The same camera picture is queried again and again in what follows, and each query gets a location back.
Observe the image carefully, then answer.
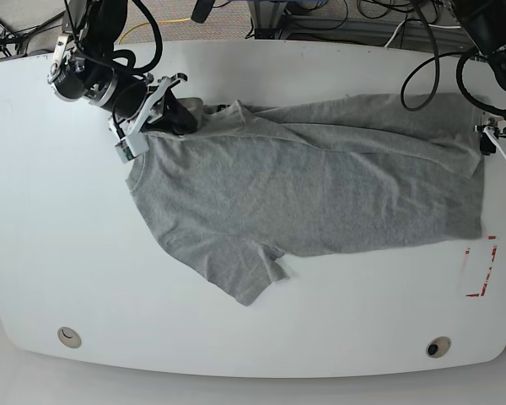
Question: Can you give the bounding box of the red tape rectangle marking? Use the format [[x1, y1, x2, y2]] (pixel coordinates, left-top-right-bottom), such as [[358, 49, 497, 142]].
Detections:
[[459, 235, 499, 298]]

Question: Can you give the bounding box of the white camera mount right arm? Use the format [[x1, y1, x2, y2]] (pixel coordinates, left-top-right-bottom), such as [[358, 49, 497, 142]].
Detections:
[[108, 73, 197, 164]]

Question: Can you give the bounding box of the aluminium frame post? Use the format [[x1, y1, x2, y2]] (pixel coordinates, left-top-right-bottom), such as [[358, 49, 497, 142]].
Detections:
[[247, 1, 288, 40]]

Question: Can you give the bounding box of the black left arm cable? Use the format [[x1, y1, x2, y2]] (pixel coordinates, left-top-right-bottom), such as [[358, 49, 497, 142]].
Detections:
[[400, 0, 490, 113]]

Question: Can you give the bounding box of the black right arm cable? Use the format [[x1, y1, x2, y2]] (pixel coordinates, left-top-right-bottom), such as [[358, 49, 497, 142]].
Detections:
[[109, 0, 164, 81]]

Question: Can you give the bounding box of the black tripod stand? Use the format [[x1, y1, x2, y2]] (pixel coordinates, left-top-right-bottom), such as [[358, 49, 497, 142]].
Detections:
[[0, 0, 65, 56]]

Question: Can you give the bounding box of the grey T-shirt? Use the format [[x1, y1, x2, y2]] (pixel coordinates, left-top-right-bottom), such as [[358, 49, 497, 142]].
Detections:
[[126, 94, 484, 305]]

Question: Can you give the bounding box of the table cable grommet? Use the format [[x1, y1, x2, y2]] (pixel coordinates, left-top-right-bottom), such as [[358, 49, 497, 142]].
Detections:
[[426, 337, 451, 359], [57, 327, 82, 349]]

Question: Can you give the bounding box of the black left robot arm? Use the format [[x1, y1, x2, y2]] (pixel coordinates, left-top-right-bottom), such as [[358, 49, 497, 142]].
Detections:
[[445, 0, 506, 133]]

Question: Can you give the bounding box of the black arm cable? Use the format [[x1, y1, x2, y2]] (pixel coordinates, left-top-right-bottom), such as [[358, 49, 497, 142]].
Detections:
[[400, 0, 490, 113], [109, 0, 164, 81]]

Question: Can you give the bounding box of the right table cable grommet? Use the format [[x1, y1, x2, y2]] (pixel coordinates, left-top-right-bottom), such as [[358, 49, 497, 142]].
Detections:
[[426, 337, 451, 359]]

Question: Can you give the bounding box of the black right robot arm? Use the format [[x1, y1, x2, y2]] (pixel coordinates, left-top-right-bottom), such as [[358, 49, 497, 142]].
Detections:
[[47, 1, 198, 139]]

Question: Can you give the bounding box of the yellow cable on floor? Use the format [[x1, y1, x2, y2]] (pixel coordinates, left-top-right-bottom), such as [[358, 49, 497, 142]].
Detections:
[[117, 19, 193, 46]]

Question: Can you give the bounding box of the white cable on floor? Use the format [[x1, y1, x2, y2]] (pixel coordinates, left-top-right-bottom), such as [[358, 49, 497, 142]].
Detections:
[[383, 19, 465, 48]]

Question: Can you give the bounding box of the left table cable grommet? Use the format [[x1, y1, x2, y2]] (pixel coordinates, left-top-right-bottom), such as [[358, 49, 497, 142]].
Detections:
[[57, 327, 82, 349]]

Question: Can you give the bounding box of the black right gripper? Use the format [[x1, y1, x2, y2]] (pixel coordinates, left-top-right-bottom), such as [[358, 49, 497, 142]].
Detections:
[[109, 78, 204, 135]]

